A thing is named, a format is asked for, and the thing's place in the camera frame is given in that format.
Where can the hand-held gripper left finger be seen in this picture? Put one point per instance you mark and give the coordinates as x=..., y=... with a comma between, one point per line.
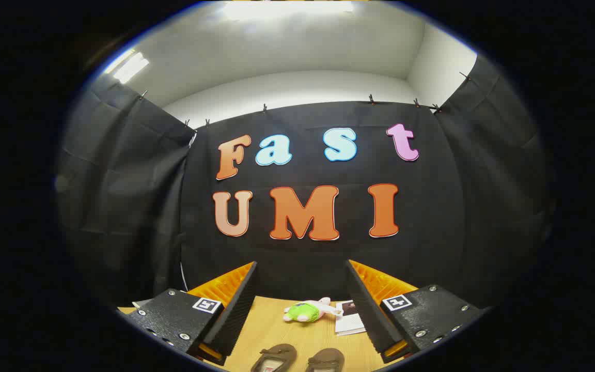
x=235, y=310

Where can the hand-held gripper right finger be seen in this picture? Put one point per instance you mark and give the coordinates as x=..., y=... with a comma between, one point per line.
x=370, y=310

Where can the brown fuzzy shoe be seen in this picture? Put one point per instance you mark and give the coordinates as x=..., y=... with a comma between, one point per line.
x=277, y=352
x=327, y=356

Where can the white book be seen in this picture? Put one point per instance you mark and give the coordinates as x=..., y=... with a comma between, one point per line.
x=350, y=323

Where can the green and pink plush toy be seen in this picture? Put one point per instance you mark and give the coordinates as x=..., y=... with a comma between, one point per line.
x=303, y=311

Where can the black backdrop cloth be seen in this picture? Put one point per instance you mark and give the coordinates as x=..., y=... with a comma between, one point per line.
x=432, y=206

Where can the ceiling light panel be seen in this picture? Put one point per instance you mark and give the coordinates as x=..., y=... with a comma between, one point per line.
x=129, y=66

